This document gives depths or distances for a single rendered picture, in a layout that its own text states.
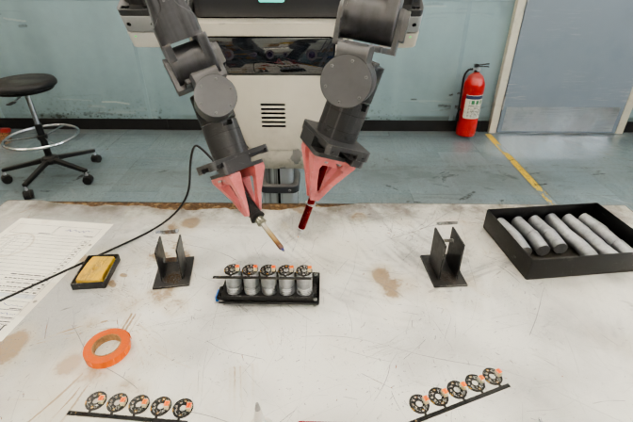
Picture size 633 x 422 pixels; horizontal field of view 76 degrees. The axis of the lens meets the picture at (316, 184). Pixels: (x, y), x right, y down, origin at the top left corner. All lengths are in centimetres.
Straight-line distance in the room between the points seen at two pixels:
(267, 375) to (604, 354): 47
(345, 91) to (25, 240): 73
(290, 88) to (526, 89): 275
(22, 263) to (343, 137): 64
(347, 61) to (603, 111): 354
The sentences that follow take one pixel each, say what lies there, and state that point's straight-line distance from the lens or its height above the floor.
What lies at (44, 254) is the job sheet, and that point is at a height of 75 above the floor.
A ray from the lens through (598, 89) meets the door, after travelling 383.
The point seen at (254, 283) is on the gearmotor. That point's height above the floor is 79.
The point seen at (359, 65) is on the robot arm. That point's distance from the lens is 45.
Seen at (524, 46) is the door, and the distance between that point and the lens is 345.
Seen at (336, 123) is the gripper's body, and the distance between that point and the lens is 53.
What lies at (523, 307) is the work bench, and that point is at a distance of 75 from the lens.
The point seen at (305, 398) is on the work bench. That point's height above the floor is 75.
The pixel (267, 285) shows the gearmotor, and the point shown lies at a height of 79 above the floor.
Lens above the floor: 123
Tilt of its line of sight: 29 degrees down
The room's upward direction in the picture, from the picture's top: straight up
